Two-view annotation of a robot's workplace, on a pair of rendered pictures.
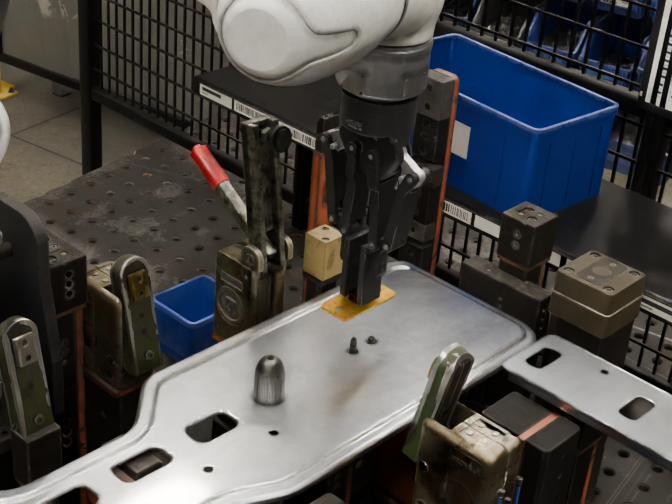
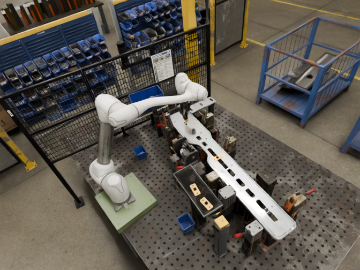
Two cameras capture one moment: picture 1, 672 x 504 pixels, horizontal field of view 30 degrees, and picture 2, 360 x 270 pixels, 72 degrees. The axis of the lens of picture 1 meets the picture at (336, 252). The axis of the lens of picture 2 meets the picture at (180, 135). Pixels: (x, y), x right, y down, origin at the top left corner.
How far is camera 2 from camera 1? 1.77 m
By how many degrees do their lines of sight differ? 53
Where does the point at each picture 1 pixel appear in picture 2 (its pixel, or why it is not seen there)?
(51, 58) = not seen: outside the picture
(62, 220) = not seen: hidden behind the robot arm
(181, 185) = (90, 154)
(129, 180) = (84, 161)
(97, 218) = not seen: hidden behind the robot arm
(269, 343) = (182, 131)
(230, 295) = (171, 134)
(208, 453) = (203, 138)
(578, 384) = (196, 107)
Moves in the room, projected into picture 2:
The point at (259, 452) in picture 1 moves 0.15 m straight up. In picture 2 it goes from (204, 134) to (203, 121)
